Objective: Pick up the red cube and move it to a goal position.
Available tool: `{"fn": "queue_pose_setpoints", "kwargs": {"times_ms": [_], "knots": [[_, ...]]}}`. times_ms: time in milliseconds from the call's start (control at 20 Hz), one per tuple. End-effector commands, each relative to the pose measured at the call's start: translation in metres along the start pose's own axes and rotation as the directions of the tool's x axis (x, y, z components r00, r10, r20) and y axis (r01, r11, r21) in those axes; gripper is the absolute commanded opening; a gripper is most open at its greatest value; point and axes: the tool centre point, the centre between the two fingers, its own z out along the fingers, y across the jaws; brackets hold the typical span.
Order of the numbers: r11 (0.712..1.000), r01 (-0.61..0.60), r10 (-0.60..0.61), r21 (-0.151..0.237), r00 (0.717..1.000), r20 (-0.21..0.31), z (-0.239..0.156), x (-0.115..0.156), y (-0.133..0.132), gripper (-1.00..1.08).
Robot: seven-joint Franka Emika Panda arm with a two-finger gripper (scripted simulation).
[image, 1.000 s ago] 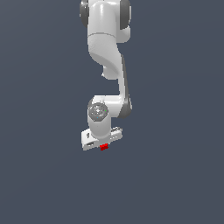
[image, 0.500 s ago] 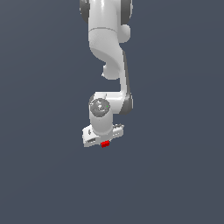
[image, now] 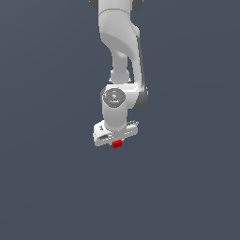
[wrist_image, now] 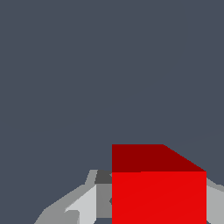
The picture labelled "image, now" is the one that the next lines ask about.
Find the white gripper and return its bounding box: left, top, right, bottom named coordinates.
left=92, top=119, right=139, bottom=147

